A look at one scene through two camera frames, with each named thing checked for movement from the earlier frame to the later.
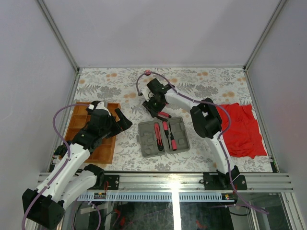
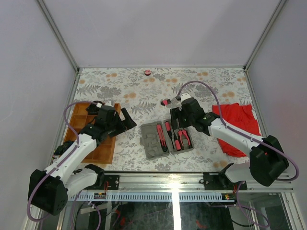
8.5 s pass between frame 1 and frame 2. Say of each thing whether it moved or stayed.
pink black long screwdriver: moved
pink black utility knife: moved
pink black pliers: moved
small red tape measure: stayed
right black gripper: moved
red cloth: stayed
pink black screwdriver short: moved
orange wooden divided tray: stayed
